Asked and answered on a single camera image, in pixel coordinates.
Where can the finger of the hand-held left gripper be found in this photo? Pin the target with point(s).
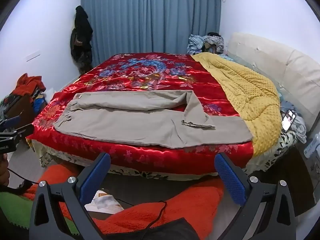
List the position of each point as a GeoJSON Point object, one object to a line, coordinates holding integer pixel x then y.
{"type": "Point", "coordinates": [11, 123]}
{"type": "Point", "coordinates": [20, 132]}

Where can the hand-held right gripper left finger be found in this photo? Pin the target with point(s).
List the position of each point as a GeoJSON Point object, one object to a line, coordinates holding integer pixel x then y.
{"type": "Point", "coordinates": [96, 177]}

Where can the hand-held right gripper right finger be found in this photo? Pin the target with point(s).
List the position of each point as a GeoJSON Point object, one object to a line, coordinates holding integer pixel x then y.
{"type": "Point", "coordinates": [230, 182]}

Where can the khaki pants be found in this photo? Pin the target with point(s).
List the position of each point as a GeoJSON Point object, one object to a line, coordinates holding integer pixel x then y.
{"type": "Point", "coordinates": [125, 120]}

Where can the white crumpled paper bag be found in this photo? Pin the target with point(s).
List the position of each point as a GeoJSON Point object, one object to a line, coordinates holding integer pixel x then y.
{"type": "Point", "coordinates": [105, 202]}

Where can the orange fleece trousers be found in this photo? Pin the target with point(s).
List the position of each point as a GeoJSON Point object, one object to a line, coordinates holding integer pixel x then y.
{"type": "Point", "coordinates": [195, 200]}

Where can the pile of colourful clothes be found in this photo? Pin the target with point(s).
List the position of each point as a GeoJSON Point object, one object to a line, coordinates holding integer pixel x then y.
{"type": "Point", "coordinates": [30, 85]}

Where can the leaf print bed sheet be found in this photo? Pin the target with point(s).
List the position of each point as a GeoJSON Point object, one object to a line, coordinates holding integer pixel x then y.
{"type": "Point", "coordinates": [282, 145]}

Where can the black cloth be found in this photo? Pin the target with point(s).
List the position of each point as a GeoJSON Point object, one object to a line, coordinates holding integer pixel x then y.
{"type": "Point", "coordinates": [172, 230]}

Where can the green fleece cloth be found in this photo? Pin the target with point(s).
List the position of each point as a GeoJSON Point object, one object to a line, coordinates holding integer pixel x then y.
{"type": "Point", "coordinates": [15, 210]}

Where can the smartphone with lit screen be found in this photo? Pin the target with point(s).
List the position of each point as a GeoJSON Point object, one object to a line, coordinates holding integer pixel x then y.
{"type": "Point", "coordinates": [288, 120]}

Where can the grey blue garment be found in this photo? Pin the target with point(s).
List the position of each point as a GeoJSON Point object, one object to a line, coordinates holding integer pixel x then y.
{"type": "Point", "coordinates": [299, 127]}

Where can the yellow dotted blanket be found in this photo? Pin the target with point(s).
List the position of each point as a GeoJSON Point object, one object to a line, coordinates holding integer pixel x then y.
{"type": "Point", "coordinates": [245, 90]}

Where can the dark hanging coat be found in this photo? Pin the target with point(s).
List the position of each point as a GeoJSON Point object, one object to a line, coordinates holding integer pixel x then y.
{"type": "Point", "coordinates": [81, 37]}

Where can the red satin floral blanket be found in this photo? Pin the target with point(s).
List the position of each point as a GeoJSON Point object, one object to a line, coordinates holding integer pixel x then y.
{"type": "Point", "coordinates": [150, 67]}

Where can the cream padded headboard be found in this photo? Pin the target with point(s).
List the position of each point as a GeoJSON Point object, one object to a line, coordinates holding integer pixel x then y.
{"type": "Point", "coordinates": [287, 72]}

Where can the heap of striped clothes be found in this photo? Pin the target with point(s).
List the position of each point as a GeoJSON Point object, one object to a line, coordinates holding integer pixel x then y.
{"type": "Point", "coordinates": [200, 42]}

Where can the blue curtain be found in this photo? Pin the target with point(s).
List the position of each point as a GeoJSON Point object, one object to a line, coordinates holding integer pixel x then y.
{"type": "Point", "coordinates": [150, 17]}

